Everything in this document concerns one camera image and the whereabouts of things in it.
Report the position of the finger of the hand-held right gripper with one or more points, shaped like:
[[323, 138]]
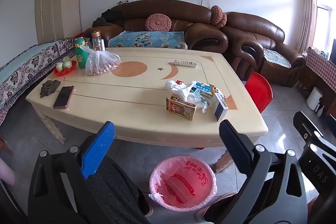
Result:
[[304, 123], [313, 169]]

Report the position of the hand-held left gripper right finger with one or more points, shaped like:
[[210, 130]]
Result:
[[235, 144]]

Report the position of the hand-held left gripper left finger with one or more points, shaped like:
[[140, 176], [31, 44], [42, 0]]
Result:
[[101, 150]]

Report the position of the yellow snack packet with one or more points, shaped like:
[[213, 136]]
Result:
[[217, 90]]

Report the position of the pink lined trash bin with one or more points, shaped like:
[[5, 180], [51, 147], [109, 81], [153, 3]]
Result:
[[183, 182]]

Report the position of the red gold cigarette box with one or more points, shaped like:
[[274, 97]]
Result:
[[181, 108]]

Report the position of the white box with barcode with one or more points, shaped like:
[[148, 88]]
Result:
[[219, 108]]

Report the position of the person's dark trousers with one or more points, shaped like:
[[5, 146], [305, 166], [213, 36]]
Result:
[[115, 192]]

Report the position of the red plastic stool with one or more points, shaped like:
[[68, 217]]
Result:
[[258, 90]]

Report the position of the checkered cloth side table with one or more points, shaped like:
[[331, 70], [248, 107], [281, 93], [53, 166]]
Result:
[[323, 69]]

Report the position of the clear crumpled plastic wrap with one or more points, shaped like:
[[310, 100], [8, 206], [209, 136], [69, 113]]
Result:
[[197, 99]]

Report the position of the beige coffee table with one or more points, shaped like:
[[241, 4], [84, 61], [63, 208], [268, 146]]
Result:
[[126, 92]]

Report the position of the blue and white box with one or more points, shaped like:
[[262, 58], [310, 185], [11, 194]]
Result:
[[203, 87]]

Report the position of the smartphone with pink case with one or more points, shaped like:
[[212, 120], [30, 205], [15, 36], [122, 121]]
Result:
[[63, 97]]

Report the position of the blue lace seat cover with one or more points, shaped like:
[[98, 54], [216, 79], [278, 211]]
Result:
[[275, 58]]

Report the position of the black monitor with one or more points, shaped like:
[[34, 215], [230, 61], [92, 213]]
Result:
[[333, 50]]

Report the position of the dark crumpled cloth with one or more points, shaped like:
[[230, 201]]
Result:
[[50, 88]]

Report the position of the small red pack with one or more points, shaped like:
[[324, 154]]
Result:
[[179, 82]]

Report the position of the clear bag of peanuts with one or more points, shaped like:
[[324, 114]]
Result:
[[101, 64]]

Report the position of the red tea tray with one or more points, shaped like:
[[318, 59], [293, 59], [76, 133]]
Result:
[[65, 71]]

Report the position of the green ceramic teacup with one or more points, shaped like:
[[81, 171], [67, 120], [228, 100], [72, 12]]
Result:
[[67, 62], [60, 66]]

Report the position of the white remote control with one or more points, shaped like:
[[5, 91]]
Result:
[[185, 63]]

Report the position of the pale pink object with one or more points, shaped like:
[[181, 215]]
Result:
[[6, 170]]

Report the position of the green thermos bottle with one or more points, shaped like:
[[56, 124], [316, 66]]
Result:
[[80, 53]]

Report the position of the brown leather armchair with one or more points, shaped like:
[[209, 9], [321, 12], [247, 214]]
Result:
[[257, 32]]

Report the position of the window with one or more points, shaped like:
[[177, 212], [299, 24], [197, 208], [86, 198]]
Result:
[[325, 19]]

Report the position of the glass bottle with brown cap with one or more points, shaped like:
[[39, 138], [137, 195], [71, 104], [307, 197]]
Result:
[[97, 41]]

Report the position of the pink curtain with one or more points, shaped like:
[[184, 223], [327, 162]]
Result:
[[308, 11]]

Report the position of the patterned bed cover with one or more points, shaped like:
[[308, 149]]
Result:
[[23, 69]]

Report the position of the brown leather sofa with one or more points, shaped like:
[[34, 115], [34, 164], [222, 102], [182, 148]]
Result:
[[199, 29]]

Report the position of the blue floral blanket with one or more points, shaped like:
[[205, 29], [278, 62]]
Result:
[[147, 39]]

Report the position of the pink round cushion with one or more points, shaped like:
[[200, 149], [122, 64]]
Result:
[[218, 16], [158, 22]]

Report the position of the dark clothes pile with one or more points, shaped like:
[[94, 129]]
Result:
[[110, 18]]

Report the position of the beige wardrobe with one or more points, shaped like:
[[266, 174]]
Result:
[[57, 8]]

